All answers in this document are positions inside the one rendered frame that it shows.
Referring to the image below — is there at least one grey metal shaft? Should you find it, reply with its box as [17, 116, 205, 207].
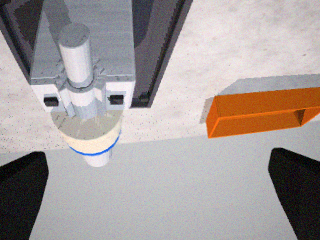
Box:
[57, 23, 95, 89]

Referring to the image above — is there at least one orange open-top tray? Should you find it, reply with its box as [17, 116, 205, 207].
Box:
[205, 87, 320, 139]

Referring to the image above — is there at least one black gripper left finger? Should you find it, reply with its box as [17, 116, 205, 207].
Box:
[0, 151, 49, 240]

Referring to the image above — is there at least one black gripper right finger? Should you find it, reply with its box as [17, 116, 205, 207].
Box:
[268, 148, 320, 240]

